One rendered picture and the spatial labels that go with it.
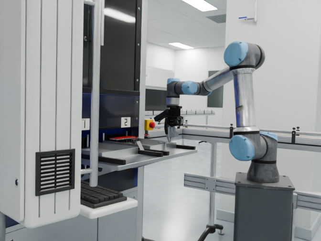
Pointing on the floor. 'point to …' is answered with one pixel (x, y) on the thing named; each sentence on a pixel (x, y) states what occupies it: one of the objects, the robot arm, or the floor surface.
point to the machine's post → (137, 132)
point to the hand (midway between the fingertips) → (168, 139)
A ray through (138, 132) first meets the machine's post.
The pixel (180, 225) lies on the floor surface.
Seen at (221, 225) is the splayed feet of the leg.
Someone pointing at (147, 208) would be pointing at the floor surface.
